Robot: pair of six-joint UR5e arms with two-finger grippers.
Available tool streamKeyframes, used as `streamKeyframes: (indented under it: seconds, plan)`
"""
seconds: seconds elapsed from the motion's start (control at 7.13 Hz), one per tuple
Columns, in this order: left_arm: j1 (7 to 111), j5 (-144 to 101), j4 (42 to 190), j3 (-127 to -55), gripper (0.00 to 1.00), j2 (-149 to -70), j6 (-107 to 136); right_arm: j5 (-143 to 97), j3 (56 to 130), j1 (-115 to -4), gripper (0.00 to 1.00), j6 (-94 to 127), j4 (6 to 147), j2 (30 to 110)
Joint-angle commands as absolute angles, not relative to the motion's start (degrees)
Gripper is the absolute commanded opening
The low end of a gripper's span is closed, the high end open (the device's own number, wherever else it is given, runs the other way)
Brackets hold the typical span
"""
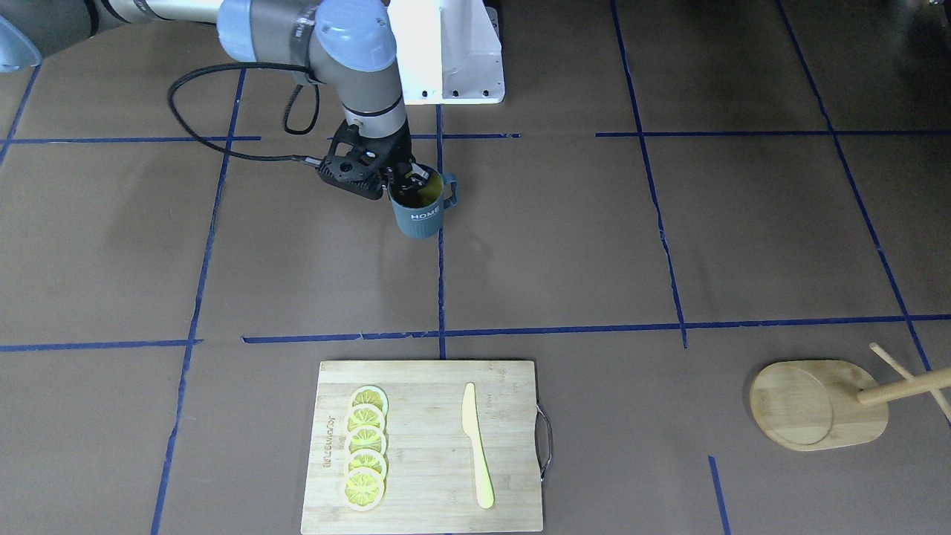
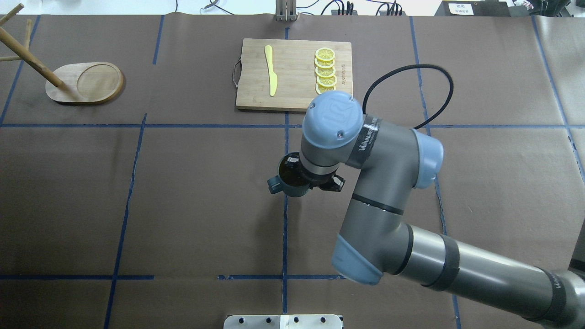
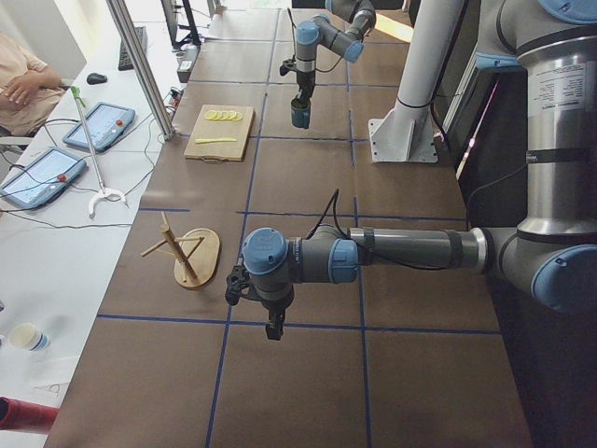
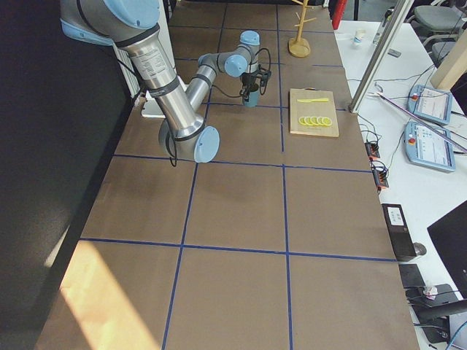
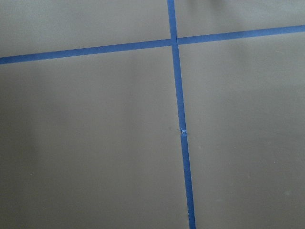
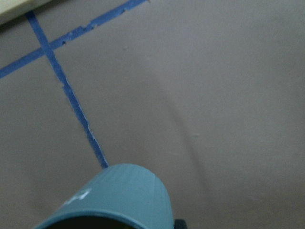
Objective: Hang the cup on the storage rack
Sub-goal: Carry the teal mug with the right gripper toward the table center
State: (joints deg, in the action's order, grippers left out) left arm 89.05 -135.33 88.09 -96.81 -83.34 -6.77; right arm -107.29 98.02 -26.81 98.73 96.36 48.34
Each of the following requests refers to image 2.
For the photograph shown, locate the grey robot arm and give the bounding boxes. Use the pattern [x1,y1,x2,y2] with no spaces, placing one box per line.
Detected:
[299,91,584,329]

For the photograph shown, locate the dark blue ribbed mug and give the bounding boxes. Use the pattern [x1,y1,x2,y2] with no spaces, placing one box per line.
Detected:
[267,152,310,197]

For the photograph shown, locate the bamboo cutting board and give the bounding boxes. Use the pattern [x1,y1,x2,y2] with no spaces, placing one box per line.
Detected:
[235,39,353,112]

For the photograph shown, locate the aluminium frame post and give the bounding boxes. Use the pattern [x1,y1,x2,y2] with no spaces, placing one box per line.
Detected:
[275,0,298,21]

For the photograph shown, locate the lemon slice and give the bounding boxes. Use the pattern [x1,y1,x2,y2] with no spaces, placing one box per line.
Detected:
[314,58,335,69]
[316,75,338,88]
[314,47,336,62]
[315,83,336,95]
[315,67,336,78]

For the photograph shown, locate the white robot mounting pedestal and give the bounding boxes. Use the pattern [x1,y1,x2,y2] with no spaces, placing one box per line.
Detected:
[223,314,344,329]

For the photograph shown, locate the wooden cup storage rack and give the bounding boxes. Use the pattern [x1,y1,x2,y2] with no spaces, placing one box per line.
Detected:
[1,19,126,106]

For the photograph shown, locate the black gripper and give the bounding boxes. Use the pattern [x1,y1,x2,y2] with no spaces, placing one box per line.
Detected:
[310,173,345,192]

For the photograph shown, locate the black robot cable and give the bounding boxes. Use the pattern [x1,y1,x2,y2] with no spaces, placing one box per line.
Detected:
[363,64,454,130]

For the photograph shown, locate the yellow plastic knife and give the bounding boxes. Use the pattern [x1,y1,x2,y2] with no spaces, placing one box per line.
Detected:
[265,44,278,96]

